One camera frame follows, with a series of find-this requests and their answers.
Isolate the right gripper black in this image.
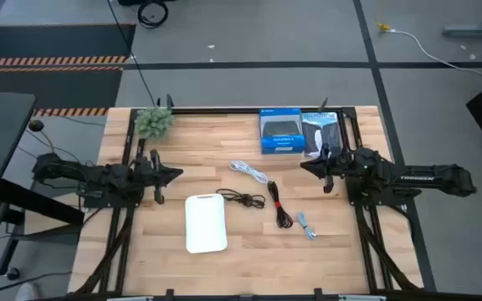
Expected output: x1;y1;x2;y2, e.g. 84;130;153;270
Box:
300;143;351;195

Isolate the grey metal table leg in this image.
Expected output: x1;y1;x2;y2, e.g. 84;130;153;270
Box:
441;0;482;39

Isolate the white plastic bin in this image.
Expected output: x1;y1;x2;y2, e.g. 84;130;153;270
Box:
184;192;228;255

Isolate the long black floor cable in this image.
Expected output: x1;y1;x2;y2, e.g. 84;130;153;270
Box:
105;0;161;106

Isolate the black cable with red tie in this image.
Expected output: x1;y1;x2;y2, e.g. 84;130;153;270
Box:
266;180;295;230

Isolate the light blue USB-C cable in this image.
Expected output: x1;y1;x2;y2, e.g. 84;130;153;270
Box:
296;212;319;241

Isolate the green ball plant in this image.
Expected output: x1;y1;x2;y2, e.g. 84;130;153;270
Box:
134;106;175;140

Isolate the person's foot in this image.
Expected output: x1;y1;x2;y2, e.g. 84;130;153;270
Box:
14;283;41;301

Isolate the white floor cable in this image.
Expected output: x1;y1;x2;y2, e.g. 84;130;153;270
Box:
391;28;482;87

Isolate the black aluminium table frame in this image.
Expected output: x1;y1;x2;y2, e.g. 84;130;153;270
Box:
73;106;424;301

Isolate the white USB-C cable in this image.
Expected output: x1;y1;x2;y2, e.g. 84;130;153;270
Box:
228;160;269;185

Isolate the black USB-C cable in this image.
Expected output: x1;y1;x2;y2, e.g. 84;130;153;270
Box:
215;188;266;210

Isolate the blue game controller box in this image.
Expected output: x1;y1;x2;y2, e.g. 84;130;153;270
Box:
259;107;306;156

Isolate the black mat with hazard stripes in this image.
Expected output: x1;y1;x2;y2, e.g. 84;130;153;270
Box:
0;66;124;118
0;23;136;68

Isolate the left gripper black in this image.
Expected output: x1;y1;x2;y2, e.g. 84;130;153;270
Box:
134;149;183;206

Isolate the coiled black floor cable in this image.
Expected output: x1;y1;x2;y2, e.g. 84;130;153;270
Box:
136;0;170;30

